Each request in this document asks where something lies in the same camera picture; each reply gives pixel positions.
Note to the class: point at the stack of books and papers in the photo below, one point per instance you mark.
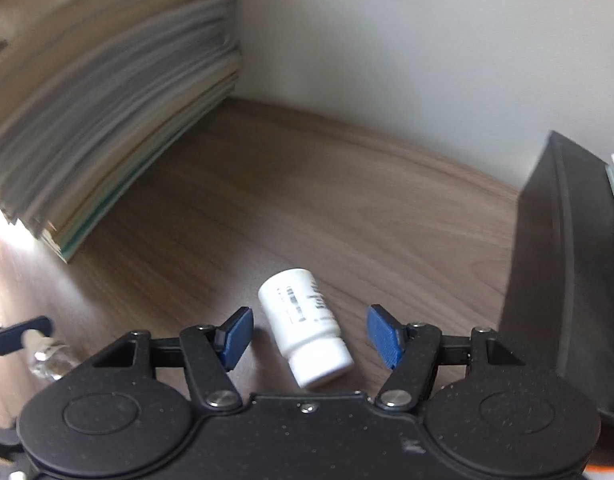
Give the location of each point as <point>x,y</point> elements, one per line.
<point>87,110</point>

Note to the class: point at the white pill bottle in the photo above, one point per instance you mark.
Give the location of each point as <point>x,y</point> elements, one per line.
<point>307,330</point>

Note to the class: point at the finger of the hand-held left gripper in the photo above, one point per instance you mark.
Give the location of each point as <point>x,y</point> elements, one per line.
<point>22,331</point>

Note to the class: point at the black desk riser stand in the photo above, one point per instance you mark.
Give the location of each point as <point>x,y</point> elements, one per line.
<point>562,260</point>

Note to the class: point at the clear liquid bottle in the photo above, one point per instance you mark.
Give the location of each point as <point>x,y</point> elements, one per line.
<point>52,362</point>

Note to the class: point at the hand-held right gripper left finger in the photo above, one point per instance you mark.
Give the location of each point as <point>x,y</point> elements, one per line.
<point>235,336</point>

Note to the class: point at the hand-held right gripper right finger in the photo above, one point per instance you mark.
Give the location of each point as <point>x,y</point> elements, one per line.
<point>385,336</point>

